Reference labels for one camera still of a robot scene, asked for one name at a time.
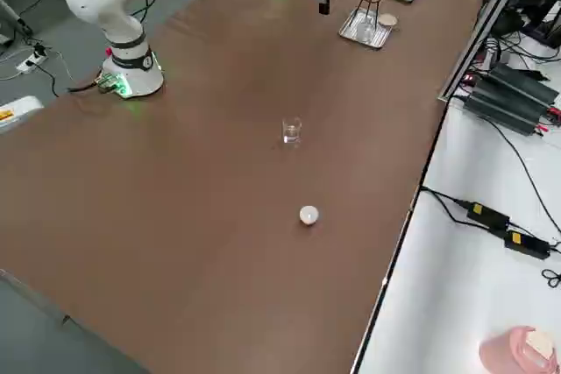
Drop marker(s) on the clear glass alcohol lamp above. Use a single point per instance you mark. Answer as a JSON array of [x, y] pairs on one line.
[[365, 32]]

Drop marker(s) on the small glass beaker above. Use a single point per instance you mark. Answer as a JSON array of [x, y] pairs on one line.
[[292, 131]]

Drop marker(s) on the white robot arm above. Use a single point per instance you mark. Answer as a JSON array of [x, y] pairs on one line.
[[109, 6]]

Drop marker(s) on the ribbed metal tray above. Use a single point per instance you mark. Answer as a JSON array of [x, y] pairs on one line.
[[350, 32]]

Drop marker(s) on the black finned power supply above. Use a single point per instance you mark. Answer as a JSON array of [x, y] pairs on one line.
[[530, 82], [504, 107]]

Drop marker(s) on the black stand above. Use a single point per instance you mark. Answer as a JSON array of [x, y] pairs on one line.
[[543, 19]]

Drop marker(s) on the white round cap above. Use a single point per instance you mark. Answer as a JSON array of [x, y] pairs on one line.
[[308, 215]]

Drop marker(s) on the black adapter with yellow label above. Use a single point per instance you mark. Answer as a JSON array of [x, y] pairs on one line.
[[526, 243], [488, 215]]

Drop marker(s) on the white power strip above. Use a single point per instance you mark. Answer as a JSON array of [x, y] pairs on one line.
[[30, 63]]

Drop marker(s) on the grey stand leg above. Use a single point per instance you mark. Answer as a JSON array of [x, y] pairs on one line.
[[15, 19]]

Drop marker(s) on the white box with yellow label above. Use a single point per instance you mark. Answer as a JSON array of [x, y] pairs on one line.
[[17, 113]]

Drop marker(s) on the pink plastic container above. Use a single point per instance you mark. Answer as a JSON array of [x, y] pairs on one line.
[[504, 352]]

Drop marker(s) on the aluminium frame post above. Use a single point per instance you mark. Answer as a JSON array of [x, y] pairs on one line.
[[484, 30]]

